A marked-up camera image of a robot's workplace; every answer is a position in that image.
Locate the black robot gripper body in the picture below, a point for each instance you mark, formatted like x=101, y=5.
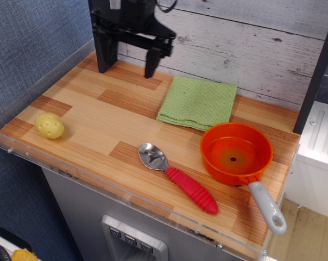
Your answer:
x=134, y=23

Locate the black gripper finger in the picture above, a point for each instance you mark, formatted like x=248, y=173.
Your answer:
x=153, y=57
x=106, y=49

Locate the orange pan with grey handle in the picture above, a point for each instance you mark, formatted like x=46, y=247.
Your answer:
x=239, y=154

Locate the green folded cloth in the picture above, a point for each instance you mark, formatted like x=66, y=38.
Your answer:
x=198, y=104

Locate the yellow toy potato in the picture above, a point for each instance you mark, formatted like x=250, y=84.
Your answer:
x=49, y=125

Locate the grey toy kitchen cabinet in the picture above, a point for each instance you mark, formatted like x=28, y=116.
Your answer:
x=83, y=208

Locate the white ribbed toy sink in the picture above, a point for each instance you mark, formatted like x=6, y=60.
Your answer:
x=314, y=138

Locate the silver dispenser button panel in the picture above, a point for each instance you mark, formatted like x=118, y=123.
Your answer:
x=126, y=242

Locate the clear acrylic table guard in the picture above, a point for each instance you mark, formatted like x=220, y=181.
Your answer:
x=107, y=116

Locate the yellow object at bottom left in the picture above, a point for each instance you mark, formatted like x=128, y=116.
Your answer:
x=23, y=255

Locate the black left upright post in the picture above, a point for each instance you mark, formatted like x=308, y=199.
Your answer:
x=104, y=5

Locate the black upright post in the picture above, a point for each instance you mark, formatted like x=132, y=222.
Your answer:
x=104, y=5
x=313, y=88

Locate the metal spoon with red handle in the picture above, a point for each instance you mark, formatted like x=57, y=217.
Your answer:
x=153, y=158

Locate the black right upright post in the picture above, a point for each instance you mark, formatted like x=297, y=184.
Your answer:
x=313, y=88

